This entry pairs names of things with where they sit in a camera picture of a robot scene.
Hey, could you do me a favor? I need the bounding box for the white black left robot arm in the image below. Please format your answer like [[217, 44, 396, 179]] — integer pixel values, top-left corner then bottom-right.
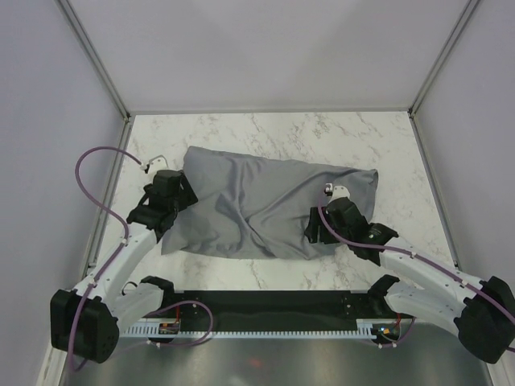
[[50, 170, 198, 363]]

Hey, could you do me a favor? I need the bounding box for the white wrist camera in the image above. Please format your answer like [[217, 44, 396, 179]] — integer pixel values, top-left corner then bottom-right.
[[324, 183, 350, 202], [141, 154, 168, 175]]

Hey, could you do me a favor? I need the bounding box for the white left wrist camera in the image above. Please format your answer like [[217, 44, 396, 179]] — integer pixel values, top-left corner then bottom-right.
[[141, 154, 168, 175]]

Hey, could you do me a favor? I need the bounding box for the aluminium rail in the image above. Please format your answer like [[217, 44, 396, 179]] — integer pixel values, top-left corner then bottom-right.
[[407, 110, 460, 268], [75, 116, 134, 277]]

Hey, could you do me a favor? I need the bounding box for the metal front panel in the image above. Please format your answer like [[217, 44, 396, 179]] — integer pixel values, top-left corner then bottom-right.
[[76, 323, 492, 385]]

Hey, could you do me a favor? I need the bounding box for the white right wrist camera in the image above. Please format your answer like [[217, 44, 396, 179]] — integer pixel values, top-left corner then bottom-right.
[[324, 183, 350, 202]]

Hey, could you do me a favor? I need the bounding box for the aluminium right side rail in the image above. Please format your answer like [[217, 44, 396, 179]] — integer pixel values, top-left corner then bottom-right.
[[407, 110, 460, 268]]

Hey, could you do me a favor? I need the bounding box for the aluminium right corner post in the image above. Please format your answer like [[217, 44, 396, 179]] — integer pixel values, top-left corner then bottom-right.
[[407, 0, 483, 119]]

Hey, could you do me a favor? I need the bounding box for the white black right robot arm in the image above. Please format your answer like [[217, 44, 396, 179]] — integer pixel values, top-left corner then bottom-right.
[[304, 197, 514, 364]]

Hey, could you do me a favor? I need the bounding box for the white slotted cable duct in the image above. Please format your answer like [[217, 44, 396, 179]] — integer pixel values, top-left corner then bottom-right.
[[121, 319, 395, 340]]

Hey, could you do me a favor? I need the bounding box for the aluminium left side rail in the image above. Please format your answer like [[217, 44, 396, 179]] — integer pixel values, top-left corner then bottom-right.
[[75, 116, 134, 277]]

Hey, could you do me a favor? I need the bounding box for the aluminium left corner post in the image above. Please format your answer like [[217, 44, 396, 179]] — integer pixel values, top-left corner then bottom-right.
[[56, 0, 131, 122]]

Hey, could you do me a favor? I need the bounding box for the grey pillowcase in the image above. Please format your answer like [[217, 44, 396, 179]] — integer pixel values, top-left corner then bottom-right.
[[161, 146, 379, 260]]

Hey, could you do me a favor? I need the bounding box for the aluminium corner post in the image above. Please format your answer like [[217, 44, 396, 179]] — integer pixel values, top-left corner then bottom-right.
[[56, 0, 131, 122], [407, 0, 483, 119]]

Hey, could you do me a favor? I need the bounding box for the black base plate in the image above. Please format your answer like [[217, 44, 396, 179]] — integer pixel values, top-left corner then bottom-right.
[[161, 290, 397, 331]]

